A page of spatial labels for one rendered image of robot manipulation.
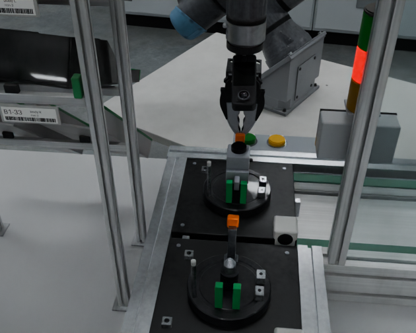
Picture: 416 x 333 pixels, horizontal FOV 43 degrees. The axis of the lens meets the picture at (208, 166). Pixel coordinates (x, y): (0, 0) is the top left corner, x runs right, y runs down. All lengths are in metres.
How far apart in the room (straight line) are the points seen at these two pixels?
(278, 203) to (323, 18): 3.12
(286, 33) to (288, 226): 0.71
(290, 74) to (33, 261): 0.84
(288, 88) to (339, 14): 2.61
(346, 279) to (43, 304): 0.57
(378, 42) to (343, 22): 3.38
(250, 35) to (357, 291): 0.52
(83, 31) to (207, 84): 1.06
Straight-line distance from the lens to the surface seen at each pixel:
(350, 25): 4.13
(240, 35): 0.99
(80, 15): 0.69
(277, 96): 1.55
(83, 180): 1.34
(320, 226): 1.12
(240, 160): 1.00
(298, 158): 1.23
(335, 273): 1.02
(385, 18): 0.73
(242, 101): 0.97
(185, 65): 1.85
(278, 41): 1.55
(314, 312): 0.92
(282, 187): 1.12
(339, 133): 0.84
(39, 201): 1.30
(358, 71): 0.79
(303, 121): 1.55
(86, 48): 0.71
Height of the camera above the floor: 1.67
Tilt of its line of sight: 37 degrees down
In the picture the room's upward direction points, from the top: straight up
